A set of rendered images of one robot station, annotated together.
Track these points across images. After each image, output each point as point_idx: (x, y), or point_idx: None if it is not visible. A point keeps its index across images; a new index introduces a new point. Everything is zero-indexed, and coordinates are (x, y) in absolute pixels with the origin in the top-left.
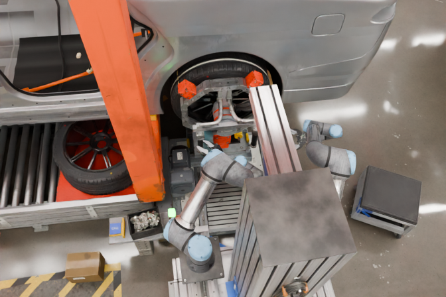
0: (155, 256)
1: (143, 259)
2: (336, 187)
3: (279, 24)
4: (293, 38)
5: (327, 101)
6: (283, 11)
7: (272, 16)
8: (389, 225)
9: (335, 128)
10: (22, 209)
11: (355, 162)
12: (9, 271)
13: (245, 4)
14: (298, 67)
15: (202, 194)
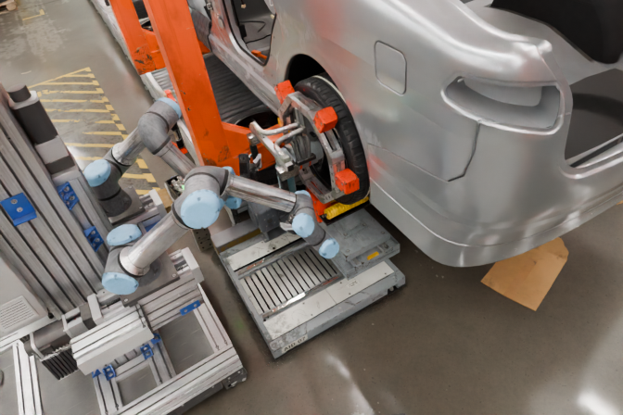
0: (198, 254)
1: (193, 246)
2: (163, 219)
3: (344, 37)
4: (360, 73)
5: (540, 345)
6: (345, 13)
7: (336, 16)
8: None
9: (301, 217)
10: (186, 132)
11: (188, 204)
12: (160, 175)
13: None
14: (375, 142)
15: (134, 130)
